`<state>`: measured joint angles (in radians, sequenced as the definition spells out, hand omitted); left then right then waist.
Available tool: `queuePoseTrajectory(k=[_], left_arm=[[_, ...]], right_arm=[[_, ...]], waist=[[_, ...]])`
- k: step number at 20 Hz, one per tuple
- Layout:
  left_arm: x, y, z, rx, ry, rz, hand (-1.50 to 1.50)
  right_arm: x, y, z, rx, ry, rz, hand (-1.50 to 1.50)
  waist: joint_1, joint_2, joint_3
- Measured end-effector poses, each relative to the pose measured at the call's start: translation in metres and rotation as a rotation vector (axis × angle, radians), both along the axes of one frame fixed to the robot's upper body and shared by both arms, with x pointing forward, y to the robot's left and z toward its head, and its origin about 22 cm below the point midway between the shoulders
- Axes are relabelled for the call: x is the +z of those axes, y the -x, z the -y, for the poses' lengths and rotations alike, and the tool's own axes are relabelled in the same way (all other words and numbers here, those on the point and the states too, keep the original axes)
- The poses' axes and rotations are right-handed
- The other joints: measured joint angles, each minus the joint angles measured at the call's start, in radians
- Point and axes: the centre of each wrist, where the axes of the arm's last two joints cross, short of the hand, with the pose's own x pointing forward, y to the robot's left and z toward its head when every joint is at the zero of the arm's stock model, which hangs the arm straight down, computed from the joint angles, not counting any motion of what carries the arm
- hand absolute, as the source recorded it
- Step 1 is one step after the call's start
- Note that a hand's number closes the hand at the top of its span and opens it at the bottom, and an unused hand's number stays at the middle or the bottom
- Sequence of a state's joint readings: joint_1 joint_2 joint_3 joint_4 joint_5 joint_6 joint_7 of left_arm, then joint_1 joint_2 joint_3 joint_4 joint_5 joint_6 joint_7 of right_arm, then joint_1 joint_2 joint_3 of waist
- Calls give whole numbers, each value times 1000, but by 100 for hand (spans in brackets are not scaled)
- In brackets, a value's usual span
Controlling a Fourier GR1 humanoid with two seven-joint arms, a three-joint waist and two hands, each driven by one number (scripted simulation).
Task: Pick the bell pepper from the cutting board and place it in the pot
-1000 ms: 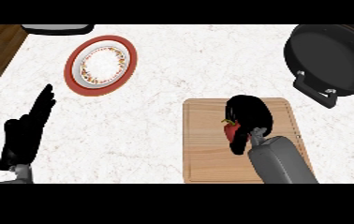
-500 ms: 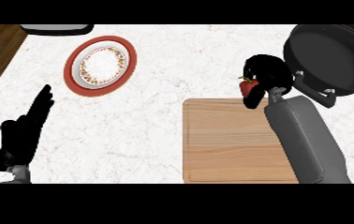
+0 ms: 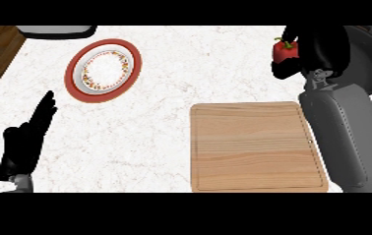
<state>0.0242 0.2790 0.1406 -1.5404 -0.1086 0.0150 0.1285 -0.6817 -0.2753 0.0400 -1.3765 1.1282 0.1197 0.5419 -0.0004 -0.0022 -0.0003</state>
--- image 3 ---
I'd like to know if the red bell pepper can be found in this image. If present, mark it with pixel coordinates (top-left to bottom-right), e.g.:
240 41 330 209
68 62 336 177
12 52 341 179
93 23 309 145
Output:
272 36 302 65

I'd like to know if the grey appliance with black rim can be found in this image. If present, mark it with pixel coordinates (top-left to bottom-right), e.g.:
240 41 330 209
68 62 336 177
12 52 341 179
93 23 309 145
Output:
15 25 99 40

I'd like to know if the white floral-rimmed plate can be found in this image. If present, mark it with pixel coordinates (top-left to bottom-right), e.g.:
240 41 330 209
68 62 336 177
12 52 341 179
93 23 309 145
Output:
71 43 136 96

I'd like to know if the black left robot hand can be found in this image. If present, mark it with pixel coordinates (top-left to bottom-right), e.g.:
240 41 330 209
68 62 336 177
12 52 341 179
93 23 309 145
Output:
0 90 59 182

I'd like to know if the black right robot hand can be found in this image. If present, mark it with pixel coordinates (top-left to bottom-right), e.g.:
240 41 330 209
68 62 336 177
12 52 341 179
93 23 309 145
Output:
271 25 352 81

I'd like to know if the round red placemat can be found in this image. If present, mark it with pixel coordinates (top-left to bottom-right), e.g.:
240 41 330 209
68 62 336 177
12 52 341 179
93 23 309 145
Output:
62 37 144 104

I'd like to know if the wooden cutting board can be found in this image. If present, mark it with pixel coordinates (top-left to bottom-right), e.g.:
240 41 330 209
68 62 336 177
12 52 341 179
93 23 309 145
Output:
189 101 330 194

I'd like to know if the brown wooden panel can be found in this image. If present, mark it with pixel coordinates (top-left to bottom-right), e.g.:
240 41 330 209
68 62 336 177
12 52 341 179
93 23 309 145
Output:
0 25 28 80

